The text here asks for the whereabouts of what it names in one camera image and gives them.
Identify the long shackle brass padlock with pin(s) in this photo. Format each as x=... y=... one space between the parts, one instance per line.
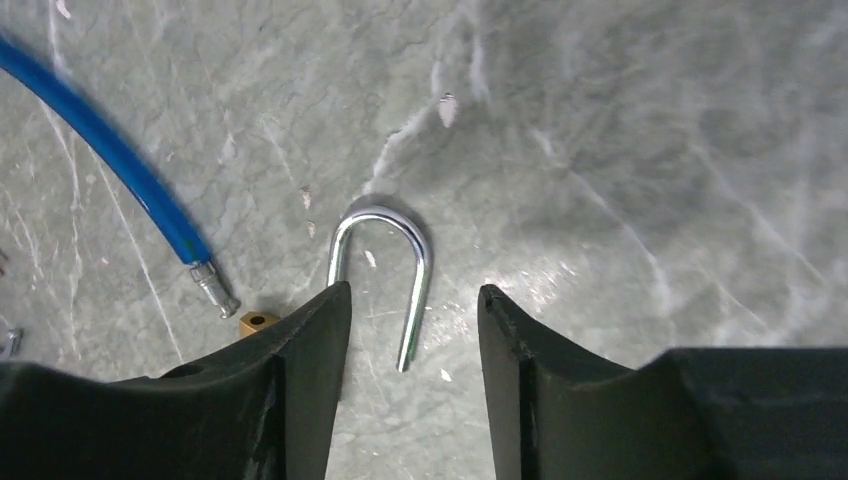
x=381 y=250

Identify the blue cable lock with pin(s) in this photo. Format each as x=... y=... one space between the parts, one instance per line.
x=171 y=220

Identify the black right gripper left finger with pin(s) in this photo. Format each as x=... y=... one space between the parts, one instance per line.
x=260 y=408

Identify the cable lock keys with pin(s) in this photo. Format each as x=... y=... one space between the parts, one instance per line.
x=10 y=343

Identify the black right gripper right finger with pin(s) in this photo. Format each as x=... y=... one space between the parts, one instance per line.
x=559 y=411

